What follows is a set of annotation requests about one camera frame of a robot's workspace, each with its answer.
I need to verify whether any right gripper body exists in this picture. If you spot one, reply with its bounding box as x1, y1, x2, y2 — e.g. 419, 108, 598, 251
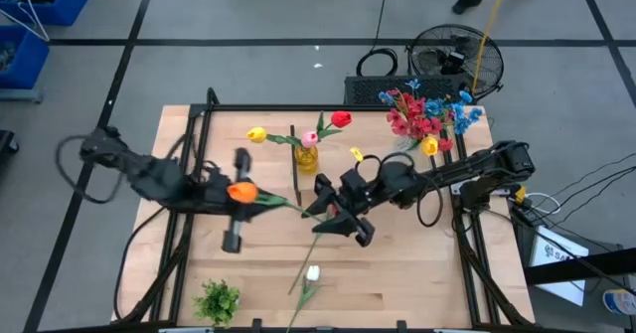
313, 167, 378, 249

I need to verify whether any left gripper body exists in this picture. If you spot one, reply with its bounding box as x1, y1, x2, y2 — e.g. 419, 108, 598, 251
198, 147, 252, 253

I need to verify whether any orange artificial tulip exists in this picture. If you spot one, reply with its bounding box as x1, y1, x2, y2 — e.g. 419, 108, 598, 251
227, 181, 329, 223

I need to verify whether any amber glass vase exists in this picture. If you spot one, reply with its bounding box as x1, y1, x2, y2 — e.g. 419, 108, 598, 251
294, 145, 319, 174

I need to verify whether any white artificial tulip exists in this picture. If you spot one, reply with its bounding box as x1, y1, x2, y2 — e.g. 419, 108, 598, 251
285, 264, 323, 333

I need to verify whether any clear glass vase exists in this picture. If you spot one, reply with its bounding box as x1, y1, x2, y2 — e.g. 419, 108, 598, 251
395, 133, 421, 154

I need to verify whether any red artificial flower bunch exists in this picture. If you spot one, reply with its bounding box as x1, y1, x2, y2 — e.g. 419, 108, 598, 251
385, 87, 454, 154

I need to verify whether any blue artificial flower bunch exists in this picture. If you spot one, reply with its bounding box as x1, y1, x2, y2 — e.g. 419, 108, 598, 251
377, 78, 484, 136

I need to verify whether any black perforated metal box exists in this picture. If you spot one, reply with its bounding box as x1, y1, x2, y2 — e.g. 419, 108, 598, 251
343, 74, 473, 107

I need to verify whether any small green artificial plant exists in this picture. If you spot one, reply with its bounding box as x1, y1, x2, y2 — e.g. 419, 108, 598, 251
193, 279, 241, 327

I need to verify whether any black floor fan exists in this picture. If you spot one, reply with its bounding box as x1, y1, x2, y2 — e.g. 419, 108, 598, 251
405, 23, 506, 100

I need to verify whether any white printed sign board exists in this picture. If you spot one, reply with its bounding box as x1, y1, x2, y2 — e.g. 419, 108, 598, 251
529, 225, 590, 307

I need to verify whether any black floor object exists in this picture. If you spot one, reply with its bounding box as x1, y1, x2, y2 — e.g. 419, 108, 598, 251
0, 129, 20, 171

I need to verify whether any grey cart platform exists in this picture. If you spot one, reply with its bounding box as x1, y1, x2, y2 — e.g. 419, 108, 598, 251
0, 87, 44, 104

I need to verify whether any blue plastic bin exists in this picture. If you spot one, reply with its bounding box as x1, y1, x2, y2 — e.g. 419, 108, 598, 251
0, 24, 51, 90
0, 0, 93, 27

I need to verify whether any black metal beam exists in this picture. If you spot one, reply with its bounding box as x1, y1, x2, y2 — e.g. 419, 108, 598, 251
524, 246, 636, 285

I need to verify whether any dark grey side cabinet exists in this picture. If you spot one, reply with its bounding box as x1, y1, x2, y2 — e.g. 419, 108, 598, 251
510, 208, 636, 333

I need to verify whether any white round tub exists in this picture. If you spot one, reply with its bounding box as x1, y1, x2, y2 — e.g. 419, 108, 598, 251
601, 287, 636, 317

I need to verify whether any black base cable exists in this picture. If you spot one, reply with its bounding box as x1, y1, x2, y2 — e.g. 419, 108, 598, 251
112, 204, 170, 322

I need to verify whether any black coiled cable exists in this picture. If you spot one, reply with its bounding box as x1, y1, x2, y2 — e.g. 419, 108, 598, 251
355, 0, 399, 78

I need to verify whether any white cable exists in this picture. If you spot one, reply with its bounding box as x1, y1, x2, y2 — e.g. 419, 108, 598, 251
525, 191, 562, 217

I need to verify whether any yellow cord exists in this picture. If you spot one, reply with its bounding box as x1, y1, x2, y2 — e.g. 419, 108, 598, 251
470, 0, 512, 98

